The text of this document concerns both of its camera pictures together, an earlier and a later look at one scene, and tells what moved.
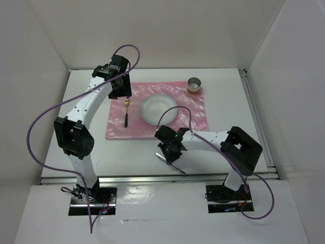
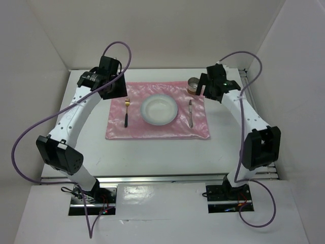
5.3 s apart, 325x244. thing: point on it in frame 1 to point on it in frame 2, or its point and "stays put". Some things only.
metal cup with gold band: x=193 y=85 stays put
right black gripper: x=169 y=158 to x=204 y=81
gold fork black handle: x=127 y=102 stays put
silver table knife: x=163 y=159 to x=191 y=123
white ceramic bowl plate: x=153 y=108 stays put
